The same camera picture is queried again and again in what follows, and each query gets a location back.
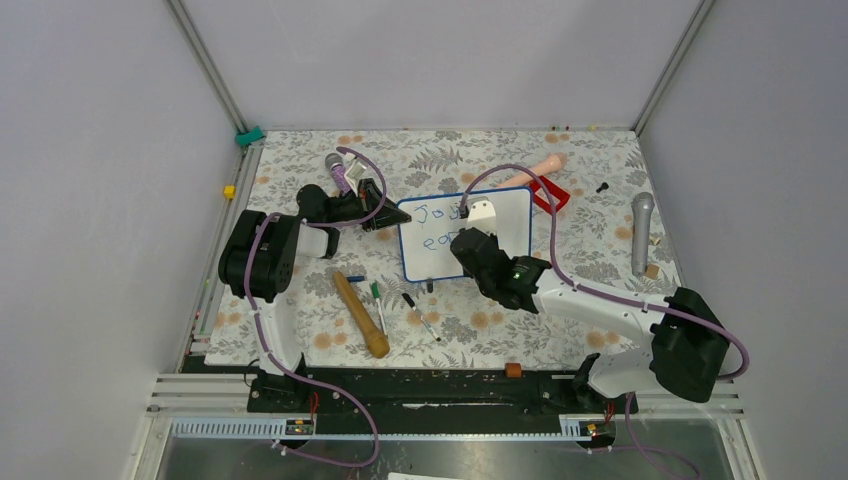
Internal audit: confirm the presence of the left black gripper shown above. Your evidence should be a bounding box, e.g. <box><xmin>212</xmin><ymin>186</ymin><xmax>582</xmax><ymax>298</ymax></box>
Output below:
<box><xmin>324</xmin><ymin>179</ymin><xmax>411</xmax><ymax>233</ymax></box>

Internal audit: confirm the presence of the blue-framed whiteboard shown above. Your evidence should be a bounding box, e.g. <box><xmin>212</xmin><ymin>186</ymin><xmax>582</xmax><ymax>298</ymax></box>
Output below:
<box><xmin>397</xmin><ymin>186</ymin><xmax>534</xmax><ymax>283</ymax></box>

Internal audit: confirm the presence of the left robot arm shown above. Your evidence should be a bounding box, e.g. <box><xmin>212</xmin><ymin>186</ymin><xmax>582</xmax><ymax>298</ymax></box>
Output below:
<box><xmin>218</xmin><ymin>178</ymin><xmax>411</xmax><ymax>307</ymax></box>

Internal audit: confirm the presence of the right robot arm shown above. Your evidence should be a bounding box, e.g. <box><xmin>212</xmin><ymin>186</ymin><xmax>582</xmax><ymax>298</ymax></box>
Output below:
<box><xmin>450</xmin><ymin>228</ymin><xmax>731</xmax><ymax>412</ymax></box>

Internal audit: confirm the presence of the floral patterned table mat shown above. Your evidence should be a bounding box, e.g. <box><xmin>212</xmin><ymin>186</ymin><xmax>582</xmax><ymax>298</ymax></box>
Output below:
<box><xmin>203</xmin><ymin>129</ymin><xmax>710</xmax><ymax>372</ymax></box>

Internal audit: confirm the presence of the purple patterned microphone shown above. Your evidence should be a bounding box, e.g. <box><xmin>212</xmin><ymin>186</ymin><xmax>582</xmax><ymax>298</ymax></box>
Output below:
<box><xmin>325</xmin><ymin>153</ymin><xmax>352</xmax><ymax>195</ymax></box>

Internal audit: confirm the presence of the brown cork cylinder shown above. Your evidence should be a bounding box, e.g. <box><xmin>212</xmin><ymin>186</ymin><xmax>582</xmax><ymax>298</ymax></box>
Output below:
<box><xmin>504</xmin><ymin>362</ymin><xmax>523</xmax><ymax>379</ymax></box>

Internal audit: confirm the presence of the green-capped marker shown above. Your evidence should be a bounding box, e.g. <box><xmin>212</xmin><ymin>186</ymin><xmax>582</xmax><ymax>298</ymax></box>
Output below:
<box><xmin>370</xmin><ymin>281</ymin><xmax>388</xmax><ymax>336</ymax></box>

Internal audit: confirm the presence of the red rectangular tray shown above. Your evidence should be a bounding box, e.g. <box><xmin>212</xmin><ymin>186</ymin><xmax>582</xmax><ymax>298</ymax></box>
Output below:
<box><xmin>528</xmin><ymin>176</ymin><xmax>571</xmax><ymax>215</ymax></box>

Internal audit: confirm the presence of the black-capped marker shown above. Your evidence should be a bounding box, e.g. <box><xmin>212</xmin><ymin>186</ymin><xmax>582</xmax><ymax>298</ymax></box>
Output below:
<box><xmin>402</xmin><ymin>293</ymin><xmax>442</xmax><ymax>342</ymax></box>

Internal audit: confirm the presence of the teal corner clip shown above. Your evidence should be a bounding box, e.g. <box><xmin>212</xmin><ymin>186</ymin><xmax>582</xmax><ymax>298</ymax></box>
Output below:
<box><xmin>235</xmin><ymin>126</ymin><xmax>265</xmax><ymax>148</ymax></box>

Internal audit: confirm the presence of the pink plastic cylinder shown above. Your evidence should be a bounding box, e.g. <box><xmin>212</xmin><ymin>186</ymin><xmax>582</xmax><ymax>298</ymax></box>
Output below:
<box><xmin>498</xmin><ymin>152</ymin><xmax>568</xmax><ymax>188</ymax></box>

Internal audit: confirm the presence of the small wooden cube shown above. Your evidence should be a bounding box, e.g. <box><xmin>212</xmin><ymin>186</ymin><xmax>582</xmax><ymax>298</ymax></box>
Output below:
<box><xmin>644</xmin><ymin>264</ymin><xmax>661</xmax><ymax>280</ymax></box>

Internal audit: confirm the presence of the silver grey microphone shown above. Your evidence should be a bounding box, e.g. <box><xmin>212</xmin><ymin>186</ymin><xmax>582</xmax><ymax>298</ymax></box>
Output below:
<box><xmin>631</xmin><ymin>192</ymin><xmax>655</xmax><ymax>277</ymax></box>

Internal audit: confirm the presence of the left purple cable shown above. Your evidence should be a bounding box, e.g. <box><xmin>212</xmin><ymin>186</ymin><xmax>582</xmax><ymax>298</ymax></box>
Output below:
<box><xmin>243</xmin><ymin>145</ymin><xmax>389</xmax><ymax>468</ymax></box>

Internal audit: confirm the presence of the purple cable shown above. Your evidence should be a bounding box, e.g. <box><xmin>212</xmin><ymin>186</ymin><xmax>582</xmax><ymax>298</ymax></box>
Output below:
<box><xmin>458</xmin><ymin>164</ymin><xmax>751</xmax><ymax>478</ymax></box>
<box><xmin>243</xmin><ymin>145</ymin><xmax>389</xmax><ymax>468</ymax></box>

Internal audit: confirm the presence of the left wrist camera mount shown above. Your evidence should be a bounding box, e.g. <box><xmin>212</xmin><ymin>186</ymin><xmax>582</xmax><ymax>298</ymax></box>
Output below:
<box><xmin>342</xmin><ymin>158</ymin><xmax>368</xmax><ymax>191</ymax></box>

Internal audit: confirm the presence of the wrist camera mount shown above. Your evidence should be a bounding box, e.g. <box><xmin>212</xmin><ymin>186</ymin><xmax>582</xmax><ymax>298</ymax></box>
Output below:
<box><xmin>342</xmin><ymin>158</ymin><xmax>368</xmax><ymax>191</ymax></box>
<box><xmin>459</xmin><ymin>196</ymin><xmax>497</xmax><ymax>235</ymax></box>

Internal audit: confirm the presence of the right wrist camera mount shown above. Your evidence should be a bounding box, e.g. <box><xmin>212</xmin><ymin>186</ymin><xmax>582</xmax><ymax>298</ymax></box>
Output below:
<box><xmin>459</xmin><ymin>196</ymin><xmax>497</xmax><ymax>235</ymax></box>

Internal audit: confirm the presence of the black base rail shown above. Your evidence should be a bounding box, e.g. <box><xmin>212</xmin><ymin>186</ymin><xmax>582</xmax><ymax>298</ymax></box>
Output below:
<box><xmin>247</xmin><ymin>367</ymin><xmax>627</xmax><ymax>436</ymax></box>

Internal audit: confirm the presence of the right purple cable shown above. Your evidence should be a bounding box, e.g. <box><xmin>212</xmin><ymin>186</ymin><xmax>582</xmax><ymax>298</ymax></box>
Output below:
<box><xmin>458</xmin><ymin>164</ymin><xmax>751</xmax><ymax>478</ymax></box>

